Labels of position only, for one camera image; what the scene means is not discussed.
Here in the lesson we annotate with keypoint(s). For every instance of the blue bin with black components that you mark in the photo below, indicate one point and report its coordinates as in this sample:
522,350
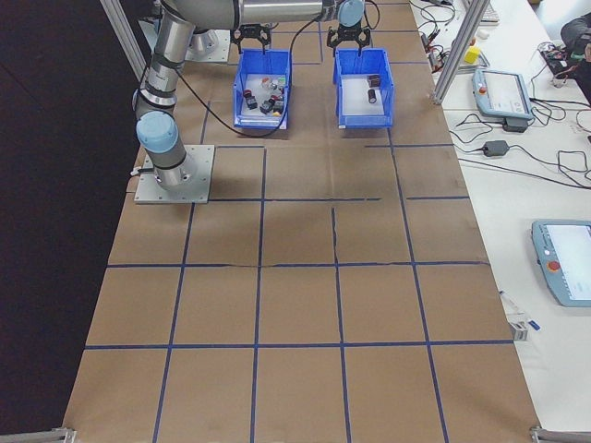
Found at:
362,60

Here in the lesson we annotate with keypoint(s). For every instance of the aluminium frame bar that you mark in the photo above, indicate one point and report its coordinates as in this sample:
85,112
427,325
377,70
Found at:
124,41

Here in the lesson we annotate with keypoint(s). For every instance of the blue bin with buttons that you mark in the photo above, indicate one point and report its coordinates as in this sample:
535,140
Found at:
240,83

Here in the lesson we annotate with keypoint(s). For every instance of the aluminium profile post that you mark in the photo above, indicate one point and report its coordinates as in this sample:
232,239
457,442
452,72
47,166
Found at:
457,51

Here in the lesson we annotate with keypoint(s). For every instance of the person in black clothes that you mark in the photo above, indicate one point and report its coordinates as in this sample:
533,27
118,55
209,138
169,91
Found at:
579,37

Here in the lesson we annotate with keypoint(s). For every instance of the blue pen cap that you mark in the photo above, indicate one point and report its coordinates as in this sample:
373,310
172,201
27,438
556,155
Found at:
533,325

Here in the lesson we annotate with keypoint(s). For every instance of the black and red push button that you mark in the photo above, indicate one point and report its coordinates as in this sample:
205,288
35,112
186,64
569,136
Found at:
249,98

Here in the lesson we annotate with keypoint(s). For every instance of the black switch block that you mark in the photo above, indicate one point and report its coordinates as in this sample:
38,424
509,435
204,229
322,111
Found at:
266,107

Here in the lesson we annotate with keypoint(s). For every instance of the white foam pad under components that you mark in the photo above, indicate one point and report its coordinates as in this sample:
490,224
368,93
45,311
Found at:
358,101

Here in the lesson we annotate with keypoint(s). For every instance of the white pen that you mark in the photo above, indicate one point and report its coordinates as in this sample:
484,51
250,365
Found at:
510,302

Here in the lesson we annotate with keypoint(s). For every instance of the silver white push button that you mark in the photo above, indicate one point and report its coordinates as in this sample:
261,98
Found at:
268,83

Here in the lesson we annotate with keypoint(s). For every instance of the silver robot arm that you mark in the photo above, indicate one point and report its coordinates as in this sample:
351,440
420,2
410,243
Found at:
203,42
166,46

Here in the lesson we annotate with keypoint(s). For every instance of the white keyboard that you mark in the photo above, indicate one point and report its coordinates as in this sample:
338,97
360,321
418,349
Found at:
489,11

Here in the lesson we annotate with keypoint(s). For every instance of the grey teach pendant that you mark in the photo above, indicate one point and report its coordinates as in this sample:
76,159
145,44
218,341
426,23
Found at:
501,92
568,263

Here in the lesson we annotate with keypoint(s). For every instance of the small grey box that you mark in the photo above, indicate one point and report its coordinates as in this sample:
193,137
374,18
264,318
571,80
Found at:
519,331

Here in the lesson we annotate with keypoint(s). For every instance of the small white round object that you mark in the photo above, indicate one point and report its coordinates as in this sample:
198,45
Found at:
483,33

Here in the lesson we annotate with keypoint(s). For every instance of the yellow push button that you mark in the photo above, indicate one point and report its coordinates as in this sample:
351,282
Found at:
278,110

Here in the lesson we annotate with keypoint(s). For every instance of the black power adapter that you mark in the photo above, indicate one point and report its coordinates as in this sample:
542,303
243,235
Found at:
496,147
516,124

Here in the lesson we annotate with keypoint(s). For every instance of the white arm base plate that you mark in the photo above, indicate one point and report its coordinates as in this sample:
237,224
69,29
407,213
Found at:
198,175
224,46

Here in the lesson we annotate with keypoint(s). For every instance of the yellow block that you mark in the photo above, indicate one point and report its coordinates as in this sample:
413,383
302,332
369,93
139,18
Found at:
472,55

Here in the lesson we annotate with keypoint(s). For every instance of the black electronic component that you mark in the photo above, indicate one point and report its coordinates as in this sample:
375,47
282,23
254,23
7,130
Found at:
374,80
371,95

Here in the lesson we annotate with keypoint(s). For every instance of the black frame cover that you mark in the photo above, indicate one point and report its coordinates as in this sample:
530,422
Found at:
46,184

